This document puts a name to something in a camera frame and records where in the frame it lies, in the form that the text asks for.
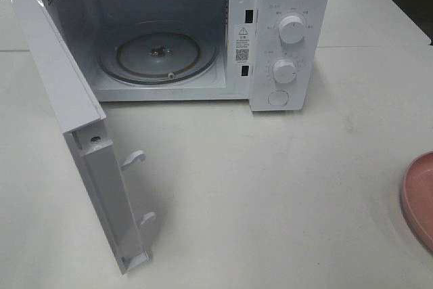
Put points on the white microwave oven body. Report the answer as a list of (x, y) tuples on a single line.
[(249, 45)]

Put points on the glass microwave turntable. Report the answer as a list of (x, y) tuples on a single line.
[(156, 52)]

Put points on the pink round plate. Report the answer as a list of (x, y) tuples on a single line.
[(416, 198)]

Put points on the white timer knob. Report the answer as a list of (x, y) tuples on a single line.
[(284, 71)]

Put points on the round white door button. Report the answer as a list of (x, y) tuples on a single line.
[(278, 98)]

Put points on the white microwave door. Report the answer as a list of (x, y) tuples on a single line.
[(82, 121)]

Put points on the upper white power knob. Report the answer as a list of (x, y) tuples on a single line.
[(291, 28)]

